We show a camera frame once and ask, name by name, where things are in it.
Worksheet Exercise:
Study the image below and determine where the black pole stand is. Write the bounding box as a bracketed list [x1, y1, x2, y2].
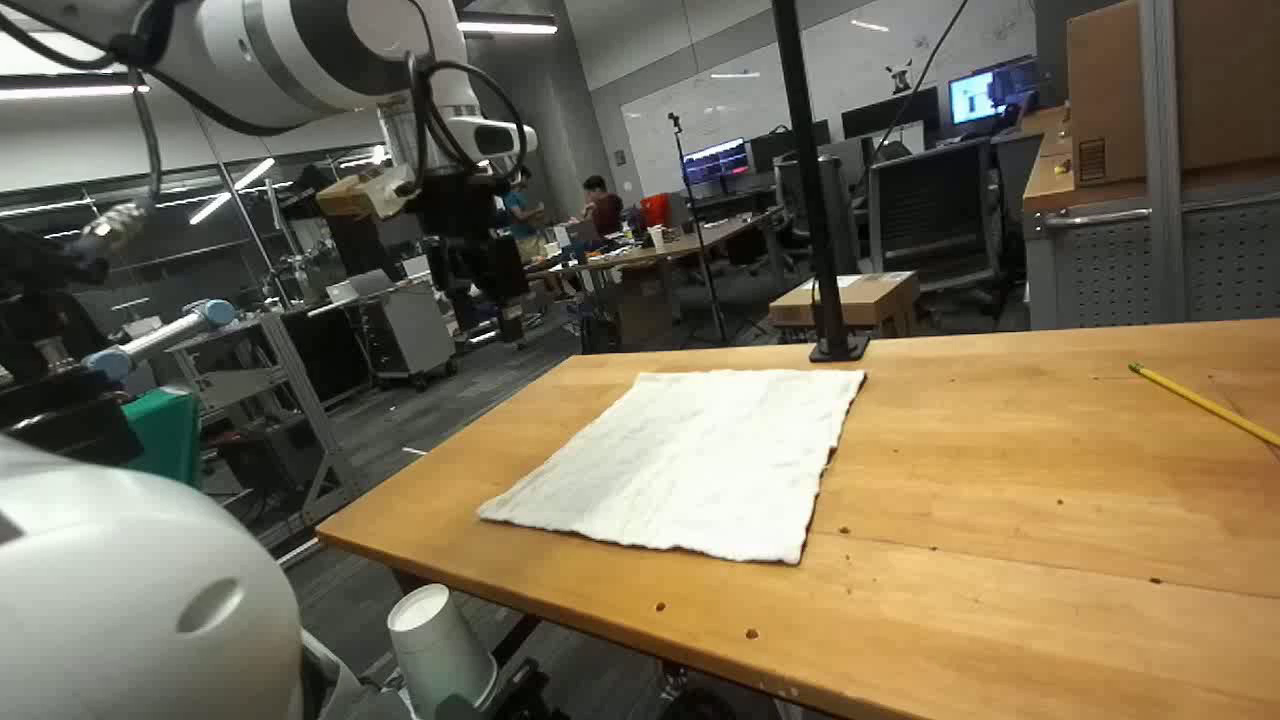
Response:
[769, 0, 873, 369]

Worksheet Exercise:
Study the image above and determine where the small lit computer monitor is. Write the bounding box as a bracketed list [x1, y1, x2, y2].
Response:
[680, 135, 761, 192]

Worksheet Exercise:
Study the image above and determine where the cluttered wooden desk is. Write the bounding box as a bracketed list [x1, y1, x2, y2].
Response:
[531, 210, 780, 352]

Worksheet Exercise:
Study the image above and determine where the grey metal post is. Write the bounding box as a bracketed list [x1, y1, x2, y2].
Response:
[1137, 0, 1194, 322]

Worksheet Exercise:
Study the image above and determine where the grey metal shelf rack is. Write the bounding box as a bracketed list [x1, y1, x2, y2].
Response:
[172, 309, 362, 543]

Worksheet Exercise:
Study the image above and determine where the black office chair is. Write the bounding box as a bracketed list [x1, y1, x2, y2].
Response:
[869, 135, 1010, 300]

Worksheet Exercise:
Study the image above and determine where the seated person in dark shirt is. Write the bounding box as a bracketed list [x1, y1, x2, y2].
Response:
[575, 171, 631, 246]

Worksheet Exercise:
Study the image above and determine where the green plastic object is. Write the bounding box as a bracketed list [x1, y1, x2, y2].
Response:
[120, 385, 210, 488]

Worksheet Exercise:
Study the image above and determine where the white paper cup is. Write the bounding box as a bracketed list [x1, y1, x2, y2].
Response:
[384, 579, 506, 715]

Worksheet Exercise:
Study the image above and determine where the tan wrist camera mount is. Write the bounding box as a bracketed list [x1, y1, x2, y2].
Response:
[318, 164, 421, 224]

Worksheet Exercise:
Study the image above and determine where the dark unlit monitor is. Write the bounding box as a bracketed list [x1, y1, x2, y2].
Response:
[841, 87, 943, 143]

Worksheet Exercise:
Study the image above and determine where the lit blue computer monitor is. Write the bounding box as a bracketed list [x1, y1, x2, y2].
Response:
[943, 54, 1046, 132]

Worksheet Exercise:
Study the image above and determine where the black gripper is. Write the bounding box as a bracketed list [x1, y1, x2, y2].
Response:
[417, 171, 531, 318]

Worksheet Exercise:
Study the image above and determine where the large cardboard box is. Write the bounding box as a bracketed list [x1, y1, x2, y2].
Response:
[1059, 0, 1280, 186]

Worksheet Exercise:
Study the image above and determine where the grey perforated cabinet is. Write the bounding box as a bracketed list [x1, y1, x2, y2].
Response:
[1021, 164, 1280, 333]

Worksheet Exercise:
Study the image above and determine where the white cloth towel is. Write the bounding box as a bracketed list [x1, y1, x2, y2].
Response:
[477, 363, 873, 568]

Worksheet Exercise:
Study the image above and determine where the yellow pencil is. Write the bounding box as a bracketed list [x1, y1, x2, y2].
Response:
[1126, 360, 1280, 451]

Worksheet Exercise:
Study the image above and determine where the long ceiling light strip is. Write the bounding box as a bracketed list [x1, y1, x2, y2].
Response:
[185, 155, 280, 226]

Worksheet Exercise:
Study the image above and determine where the low wooden table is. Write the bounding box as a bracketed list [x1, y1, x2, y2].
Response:
[764, 268, 923, 335]

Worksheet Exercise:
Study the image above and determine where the white machine cart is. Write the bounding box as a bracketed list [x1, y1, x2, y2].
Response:
[355, 275, 461, 386]

